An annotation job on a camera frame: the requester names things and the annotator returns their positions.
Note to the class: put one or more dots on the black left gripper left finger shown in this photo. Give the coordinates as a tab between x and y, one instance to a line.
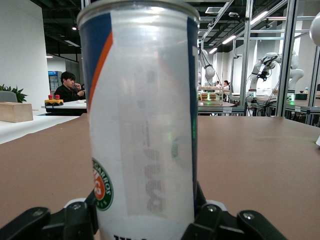
50	227

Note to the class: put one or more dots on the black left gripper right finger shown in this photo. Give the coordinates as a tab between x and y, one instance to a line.
220	225

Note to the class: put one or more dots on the clear Wilson tennis ball can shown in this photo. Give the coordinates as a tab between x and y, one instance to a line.
145	112

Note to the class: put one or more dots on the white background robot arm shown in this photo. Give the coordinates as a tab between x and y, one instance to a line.
255	72
296	75
209	71

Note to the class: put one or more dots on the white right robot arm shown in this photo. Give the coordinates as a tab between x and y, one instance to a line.
316	30

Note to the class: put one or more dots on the brown table cover sheet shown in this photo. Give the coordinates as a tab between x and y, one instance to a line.
250	162

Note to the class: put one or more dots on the wooden block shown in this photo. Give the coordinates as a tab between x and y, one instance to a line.
15	112

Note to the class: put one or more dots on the white desk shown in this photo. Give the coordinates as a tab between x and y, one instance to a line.
72	104

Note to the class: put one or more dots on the yellow emergency stop box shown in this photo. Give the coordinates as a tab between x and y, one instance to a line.
53	102

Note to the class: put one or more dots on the clear box with breads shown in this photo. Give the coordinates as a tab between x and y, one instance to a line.
210	96

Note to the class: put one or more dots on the seated person black jacket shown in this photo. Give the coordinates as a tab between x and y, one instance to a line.
65	93

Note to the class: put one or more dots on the grey chair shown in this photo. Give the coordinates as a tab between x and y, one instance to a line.
7	97

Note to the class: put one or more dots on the green potted plant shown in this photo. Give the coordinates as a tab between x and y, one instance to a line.
18	93

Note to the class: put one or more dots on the distant seated person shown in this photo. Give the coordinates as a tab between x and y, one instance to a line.
226	86

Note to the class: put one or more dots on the glass door drinks fridge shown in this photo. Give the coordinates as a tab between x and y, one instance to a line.
53	81

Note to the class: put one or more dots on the dark bowl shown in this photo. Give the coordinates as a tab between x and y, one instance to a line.
301	96

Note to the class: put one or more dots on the aluminium cell frame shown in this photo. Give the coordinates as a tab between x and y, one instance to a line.
248	50

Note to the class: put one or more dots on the frame mounted camera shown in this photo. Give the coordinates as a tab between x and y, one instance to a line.
233	14

